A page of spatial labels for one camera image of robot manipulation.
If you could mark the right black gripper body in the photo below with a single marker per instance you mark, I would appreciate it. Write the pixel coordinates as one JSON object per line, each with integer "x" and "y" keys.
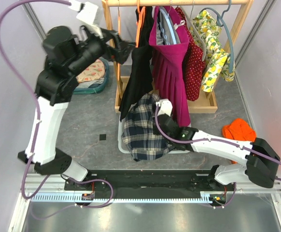
{"x": 155, "y": 131}

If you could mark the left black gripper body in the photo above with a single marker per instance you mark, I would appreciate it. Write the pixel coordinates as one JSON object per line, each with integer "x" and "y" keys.
{"x": 116, "y": 54}

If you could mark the navy plaid skirt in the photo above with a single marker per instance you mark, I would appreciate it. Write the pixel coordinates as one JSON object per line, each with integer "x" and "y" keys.
{"x": 139, "y": 135}

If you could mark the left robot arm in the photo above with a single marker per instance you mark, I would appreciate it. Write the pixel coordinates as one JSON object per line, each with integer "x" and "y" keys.
{"x": 67, "y": 57}

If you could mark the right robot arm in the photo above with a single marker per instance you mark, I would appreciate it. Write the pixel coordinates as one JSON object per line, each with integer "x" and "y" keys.
{"x": 253, "y": 161}

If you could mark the black pleated skirt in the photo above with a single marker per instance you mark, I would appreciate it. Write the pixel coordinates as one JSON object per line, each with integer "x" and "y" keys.
{"x": 140, "y": 80}

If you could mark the magenta skirt grey lining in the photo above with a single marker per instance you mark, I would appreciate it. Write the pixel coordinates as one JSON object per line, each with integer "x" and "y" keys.
{"x": 168, "y": 67}

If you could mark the light blue hanger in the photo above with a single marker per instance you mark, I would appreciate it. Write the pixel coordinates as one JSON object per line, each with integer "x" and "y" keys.
{"x": 166, "y": 33}

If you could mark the red polka dot skirt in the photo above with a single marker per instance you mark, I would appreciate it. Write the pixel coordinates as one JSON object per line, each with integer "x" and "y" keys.
{"x": 193, "y": 66}

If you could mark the grey hanger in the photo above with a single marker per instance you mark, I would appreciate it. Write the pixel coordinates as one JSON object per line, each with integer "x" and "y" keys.
{"x": 190, "y": 24}

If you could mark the slate blue hanger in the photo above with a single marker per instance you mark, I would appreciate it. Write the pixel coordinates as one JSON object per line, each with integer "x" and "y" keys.
{"x": 221, "y": 23}

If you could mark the floral pink cloth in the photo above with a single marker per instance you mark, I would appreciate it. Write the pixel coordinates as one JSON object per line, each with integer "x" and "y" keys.
{"x": 93, "y": 72}

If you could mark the wooden clothes rack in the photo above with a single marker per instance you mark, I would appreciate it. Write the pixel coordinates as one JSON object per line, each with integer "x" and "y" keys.
{"x": 206, "y": 103}

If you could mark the white perforated basket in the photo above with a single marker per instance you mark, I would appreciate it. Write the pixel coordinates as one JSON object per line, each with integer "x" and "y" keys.
{"x": 123, "y": 148}

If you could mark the teal laundry basket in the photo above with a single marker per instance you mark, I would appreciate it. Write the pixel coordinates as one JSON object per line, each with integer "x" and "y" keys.
{"x": 94, "y": 87}

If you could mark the small black floor square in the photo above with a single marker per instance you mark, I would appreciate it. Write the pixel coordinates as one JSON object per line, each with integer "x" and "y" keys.
{"x": 102, "y": 137}

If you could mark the orange cloth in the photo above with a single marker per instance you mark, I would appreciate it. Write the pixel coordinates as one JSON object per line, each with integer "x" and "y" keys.
{"x": 240, "y": 130}

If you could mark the lemon print garment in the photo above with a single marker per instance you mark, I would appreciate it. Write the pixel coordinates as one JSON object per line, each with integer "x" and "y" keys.
{"x": 217, "y": 59}

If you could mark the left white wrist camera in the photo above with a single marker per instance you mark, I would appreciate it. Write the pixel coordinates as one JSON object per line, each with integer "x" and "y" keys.
{"x": 88, "y": 13}

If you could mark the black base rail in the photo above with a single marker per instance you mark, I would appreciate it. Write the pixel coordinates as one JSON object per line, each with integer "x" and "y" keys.
{"x": 150, "y": 183}

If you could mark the white cable duct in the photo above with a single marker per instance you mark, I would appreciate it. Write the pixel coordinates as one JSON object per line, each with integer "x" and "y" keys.
{"x": 77, "y": 197}

